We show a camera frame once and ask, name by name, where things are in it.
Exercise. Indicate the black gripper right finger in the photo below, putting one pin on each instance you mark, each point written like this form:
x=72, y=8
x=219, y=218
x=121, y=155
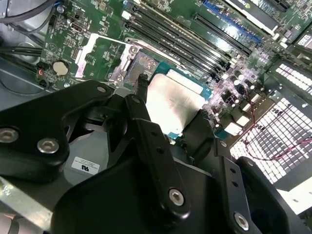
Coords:
x=198, y=136

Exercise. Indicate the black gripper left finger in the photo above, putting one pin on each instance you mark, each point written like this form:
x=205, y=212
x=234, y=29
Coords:
x=31, y=126

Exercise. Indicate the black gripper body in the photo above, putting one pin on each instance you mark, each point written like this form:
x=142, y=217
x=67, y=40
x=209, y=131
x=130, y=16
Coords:
x=109, y=207

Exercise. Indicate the silver CPU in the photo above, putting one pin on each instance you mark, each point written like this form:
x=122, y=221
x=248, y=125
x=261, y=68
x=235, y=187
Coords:
x=175, y=102

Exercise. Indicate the metal socket cover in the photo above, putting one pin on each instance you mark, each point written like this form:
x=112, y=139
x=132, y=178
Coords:
x=80, y=68

